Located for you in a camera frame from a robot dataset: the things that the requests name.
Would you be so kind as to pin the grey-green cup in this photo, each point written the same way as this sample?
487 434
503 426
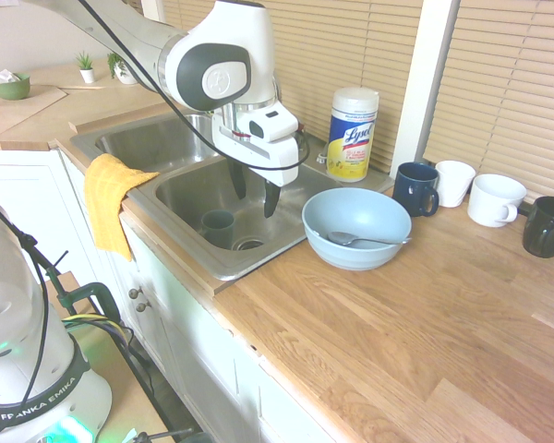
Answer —
217 228

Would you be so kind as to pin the stainless steel double sink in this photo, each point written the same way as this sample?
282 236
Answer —
184 194

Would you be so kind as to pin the small spiky potted plant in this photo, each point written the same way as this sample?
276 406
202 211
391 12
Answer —
87 74

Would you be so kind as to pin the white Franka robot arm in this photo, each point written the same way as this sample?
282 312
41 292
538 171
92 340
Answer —
221 27

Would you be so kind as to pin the navy blue mug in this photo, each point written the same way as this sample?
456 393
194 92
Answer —
411 189

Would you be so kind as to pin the green bowl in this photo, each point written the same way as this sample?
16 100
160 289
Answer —
9 90

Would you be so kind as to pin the bushy potted plant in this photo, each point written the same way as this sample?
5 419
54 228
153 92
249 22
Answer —
125 77

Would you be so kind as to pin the crumpled white paper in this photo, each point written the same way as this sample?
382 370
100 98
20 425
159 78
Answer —
2 77

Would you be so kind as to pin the red wrist camera mount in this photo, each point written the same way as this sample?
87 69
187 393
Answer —
242 135

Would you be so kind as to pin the bronze cabinet knob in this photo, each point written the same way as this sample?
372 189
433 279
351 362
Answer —
141 307
134 292

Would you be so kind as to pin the black clamp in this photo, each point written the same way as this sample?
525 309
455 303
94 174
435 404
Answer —
198 437

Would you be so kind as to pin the wooden robot cart top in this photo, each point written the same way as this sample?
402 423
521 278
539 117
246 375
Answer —
115 392

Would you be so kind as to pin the wooden cutting board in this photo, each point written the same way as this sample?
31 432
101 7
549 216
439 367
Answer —
18 111

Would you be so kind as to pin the wide beige window blind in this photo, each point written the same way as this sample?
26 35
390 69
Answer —
351 46

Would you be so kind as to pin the light blue bowl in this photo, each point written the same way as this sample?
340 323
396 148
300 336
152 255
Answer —
351 207

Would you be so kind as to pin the narrow beige window blind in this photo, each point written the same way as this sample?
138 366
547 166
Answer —
512 92

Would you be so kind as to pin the Lysol wipes canister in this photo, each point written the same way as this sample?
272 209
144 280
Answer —
351 138

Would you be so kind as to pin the metal spoon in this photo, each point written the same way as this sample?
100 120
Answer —
344 237

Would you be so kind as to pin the black mug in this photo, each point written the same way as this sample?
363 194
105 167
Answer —
549 231

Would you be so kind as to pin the small white sink fitting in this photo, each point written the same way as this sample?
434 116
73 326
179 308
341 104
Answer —
322 154

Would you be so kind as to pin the dark green clamp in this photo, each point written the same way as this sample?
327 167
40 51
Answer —
97 290

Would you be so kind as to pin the yellow dish cloth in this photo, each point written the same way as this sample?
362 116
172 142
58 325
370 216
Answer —
106 203

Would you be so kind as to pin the white window frame post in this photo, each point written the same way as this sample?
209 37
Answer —
427 69

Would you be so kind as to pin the white paper sheet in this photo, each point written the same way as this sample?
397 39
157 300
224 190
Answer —
0 2

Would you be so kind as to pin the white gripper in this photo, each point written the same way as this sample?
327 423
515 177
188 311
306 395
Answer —
268 152

